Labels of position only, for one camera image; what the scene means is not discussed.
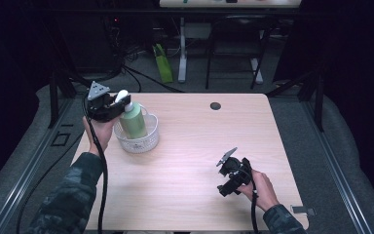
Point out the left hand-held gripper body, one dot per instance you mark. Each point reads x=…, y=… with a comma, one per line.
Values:
x=102, y=105

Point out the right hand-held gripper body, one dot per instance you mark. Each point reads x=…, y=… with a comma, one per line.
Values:
x=235, y=174

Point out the pale green pump bottle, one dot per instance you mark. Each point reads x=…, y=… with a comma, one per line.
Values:
x=132, y=120

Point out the white slotted plastic basket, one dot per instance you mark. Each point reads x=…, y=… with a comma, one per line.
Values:
x=138, y=139

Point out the person's left hand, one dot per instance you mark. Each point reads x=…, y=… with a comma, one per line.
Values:
x=100, y=134

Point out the person's right hand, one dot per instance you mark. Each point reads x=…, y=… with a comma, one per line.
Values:
x=260, y=190

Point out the black metal stand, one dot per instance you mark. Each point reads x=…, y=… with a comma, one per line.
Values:
x=311, y=94
x=61, y=87

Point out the green bag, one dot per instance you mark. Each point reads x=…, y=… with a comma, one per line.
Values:
x=164, y=65

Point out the white desk leg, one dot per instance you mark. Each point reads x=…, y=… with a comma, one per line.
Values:
x=182, y=55

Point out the grey bracket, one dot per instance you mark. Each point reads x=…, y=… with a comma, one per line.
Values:
x=302, y=210

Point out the metal floor rail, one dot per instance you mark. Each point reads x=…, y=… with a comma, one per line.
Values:
x=29, y=175
x=337, y=169

